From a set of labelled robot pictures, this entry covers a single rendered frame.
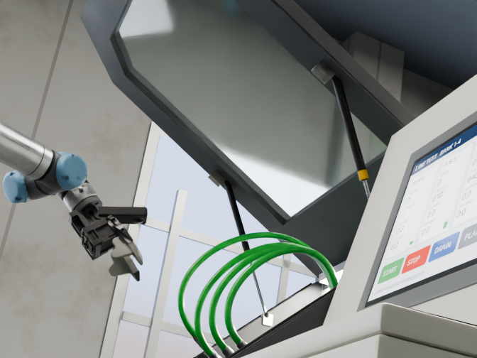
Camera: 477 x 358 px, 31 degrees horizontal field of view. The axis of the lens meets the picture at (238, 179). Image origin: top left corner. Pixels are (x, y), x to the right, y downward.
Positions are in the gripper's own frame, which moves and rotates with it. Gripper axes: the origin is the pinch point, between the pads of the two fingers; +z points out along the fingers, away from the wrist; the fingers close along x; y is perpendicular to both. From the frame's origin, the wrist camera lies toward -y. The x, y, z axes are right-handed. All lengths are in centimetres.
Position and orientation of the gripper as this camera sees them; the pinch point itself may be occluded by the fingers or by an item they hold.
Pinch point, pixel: (140, 268)
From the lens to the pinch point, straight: 194.0
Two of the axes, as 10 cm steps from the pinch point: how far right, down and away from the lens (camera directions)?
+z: 5.9, 7.2, -3.7
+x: 1.8, -5.6, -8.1
